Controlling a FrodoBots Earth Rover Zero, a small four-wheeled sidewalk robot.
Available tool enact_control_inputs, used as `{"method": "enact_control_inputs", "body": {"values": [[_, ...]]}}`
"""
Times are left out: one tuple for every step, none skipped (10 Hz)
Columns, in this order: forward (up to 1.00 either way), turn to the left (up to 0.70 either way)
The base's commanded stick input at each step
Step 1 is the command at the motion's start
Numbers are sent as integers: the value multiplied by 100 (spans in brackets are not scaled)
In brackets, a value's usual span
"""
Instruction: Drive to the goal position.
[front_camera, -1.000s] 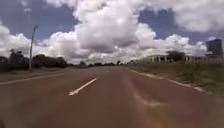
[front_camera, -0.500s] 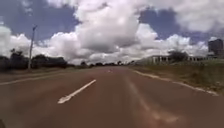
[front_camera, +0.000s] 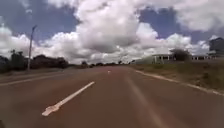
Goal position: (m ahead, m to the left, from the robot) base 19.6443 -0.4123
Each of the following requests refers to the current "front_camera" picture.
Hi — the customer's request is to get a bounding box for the long low white building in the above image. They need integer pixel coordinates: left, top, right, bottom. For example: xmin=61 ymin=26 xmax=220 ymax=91
xmin=131 ymin=53 xmax=211 ymax=65

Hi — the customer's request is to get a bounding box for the row of dark trees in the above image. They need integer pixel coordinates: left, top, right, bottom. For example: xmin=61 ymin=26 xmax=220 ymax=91
xmin=0 ymin=49 xmax=69 ymax=73

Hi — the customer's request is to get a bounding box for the tall street light pole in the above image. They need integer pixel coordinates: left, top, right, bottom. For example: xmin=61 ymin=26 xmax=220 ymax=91
xmin=27 ymin=24 xmax=38 ymax=71

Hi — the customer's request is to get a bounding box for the tall dark building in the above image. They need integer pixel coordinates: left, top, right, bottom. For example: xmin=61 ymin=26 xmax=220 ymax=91
xmin=208 ymin=36 xmax=224 ymax=58

